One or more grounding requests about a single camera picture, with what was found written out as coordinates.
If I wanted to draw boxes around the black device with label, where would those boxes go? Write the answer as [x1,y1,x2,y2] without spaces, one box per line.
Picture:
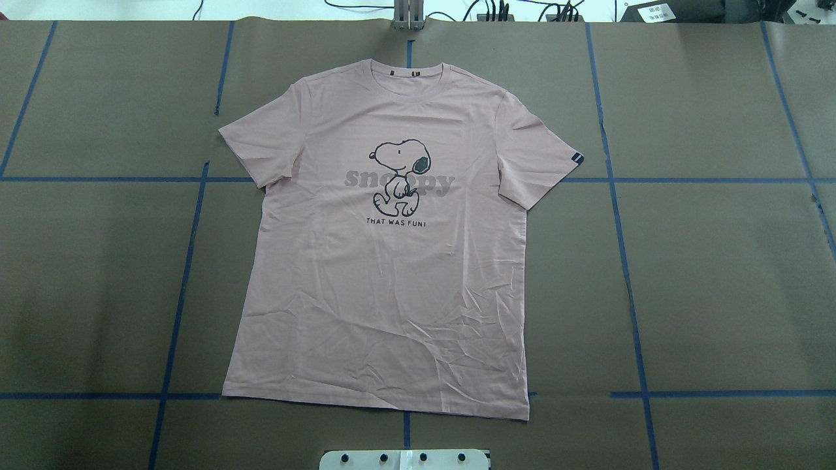
[617,1,726,24]

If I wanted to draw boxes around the black power strip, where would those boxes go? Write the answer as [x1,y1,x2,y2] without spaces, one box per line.
[462,1,583,23]

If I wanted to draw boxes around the pink Snoopy t-shirt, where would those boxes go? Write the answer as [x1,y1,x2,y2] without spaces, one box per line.
[219,59,583,422]

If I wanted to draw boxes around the brown paper table mat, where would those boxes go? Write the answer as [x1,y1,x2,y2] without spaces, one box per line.
[1,17,834,469]

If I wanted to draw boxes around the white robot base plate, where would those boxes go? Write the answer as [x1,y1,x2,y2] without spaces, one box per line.
[319,448,492,469]

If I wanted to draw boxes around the aluminium camera mount post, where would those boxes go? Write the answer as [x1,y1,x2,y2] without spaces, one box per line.
[392,0,426,31]

